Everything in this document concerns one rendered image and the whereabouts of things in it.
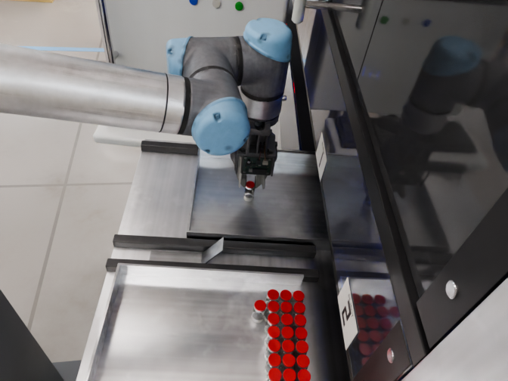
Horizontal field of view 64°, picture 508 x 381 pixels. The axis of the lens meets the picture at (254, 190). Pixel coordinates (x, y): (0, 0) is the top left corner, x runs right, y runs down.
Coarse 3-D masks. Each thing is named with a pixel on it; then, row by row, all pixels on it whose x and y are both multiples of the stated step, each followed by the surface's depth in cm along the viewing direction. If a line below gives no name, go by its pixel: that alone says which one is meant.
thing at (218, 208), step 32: (224, 160) 100; (288, 160) 101; (192, 192) 87; (224, 192) 93; (256, 192) 94; (288, 192) 95; (320, 192) 96; (192, 224) 86; (224, 224) 87; (256, 224) 87; (288, 224) 88; (320, 224) 89
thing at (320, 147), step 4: (320, 140) 85; (320, 144) 84; (320, 148) 84; (324, 148) 80; (316, 152) 88; (320, 152) 84; (324, 152) 80; (316, 156) 87; (320, 156) 84; (324, 156) 80; (320, 160) 84; (324, 160) 80; (324, 164) 79; (320, 168) 83; (324, 168) 80; (320, 172) 83; (320, 176) 83; (320, 180) 82
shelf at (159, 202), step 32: (160, 160) 98; (192, 160) 99; (160, 192) 91; (128, 224) 84; (160, 224) 85; (128, 256) 79; (224, 256) 81; (256, 256) 82; (288, 256) 83; (320, 256) 84; (320, 288) 78; (96, 320) 70; (320, 320) 74; (320, 352) 70
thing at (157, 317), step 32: (128, 288) 74; (160, 288) 75; (192, 288) 76; (224, 288) 76; (256, 288) 77; (288, 288) 78; (128, 320) 70; (160, 320) 71; (192, 320) 71; (224, 320) 72; (96, 352) 64; (128, 352) 67; (160, 352) 67; (192, 352) 68; (224, 352) 68; (256, 352) 69
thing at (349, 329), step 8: (344, 288) 62; (344, 296) 61; (344, 304) 61; (352, 304) 58; (352, 312) 57; (344, 320) 61; (352, 320) 57; (344, 328) 60; (352, 328) 57; (344, 336) 60; (352, 336) 57
